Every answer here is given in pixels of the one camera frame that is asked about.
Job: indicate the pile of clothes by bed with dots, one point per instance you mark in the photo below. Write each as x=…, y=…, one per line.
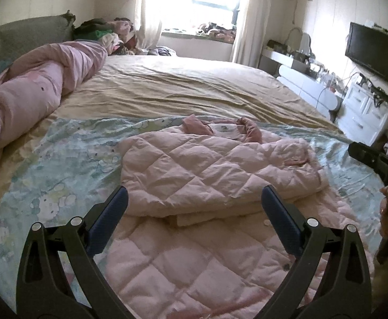
x=118, y=37

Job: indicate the green cartoon print blanket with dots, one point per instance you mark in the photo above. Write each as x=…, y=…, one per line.
x=76, y=165

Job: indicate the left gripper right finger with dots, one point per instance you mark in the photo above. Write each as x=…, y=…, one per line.
x=330, y=277

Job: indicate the white curtain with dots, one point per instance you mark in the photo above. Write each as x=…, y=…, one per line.
x=149, y=15
x=251, y=26

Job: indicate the white dressing table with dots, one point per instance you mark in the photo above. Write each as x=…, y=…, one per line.
x=293, y=74

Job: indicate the black wall television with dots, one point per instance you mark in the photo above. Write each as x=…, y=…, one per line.
x=368, y=47

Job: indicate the right white curtain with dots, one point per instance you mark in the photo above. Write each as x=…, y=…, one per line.
x=251, y=26

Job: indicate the beige bed sheet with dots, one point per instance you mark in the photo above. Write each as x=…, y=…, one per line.
x=149, y=87

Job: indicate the person's right hand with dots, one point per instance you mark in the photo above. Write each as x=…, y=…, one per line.
x=383, y=213

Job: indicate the pink quilted coat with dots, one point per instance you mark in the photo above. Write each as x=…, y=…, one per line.
x=188, y=177

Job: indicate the white drawer cabinet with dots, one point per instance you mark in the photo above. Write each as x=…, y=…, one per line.
x=359, y=118

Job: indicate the clothes on window sill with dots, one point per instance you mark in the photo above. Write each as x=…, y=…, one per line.
x=217, y=32

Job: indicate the rolled pink duvet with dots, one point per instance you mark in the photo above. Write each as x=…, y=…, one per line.
x=32, y=87

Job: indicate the vanity mirror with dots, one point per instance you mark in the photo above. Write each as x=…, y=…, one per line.
x=299, y=41

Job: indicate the grey padded headboard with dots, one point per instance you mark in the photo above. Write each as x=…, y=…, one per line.
x=20, y=37

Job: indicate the left white curtain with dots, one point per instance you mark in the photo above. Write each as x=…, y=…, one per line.
x=149, y=15

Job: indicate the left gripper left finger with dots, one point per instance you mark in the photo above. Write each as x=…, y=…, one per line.
x=58, y=277

